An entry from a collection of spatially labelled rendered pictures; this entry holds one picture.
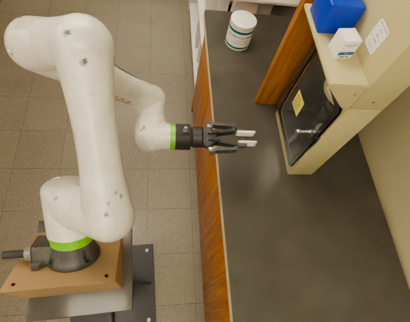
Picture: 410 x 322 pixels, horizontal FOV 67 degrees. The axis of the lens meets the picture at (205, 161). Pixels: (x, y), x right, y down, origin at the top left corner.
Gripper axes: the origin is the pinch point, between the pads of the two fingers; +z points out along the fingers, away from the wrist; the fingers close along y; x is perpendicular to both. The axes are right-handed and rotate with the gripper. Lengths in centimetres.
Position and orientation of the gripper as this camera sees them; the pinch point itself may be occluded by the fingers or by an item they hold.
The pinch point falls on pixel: (246, 138)
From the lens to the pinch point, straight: 113.7
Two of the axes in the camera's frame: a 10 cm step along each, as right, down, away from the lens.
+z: 9.9, 0.1, 1.6
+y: -0.6, -9.0, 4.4
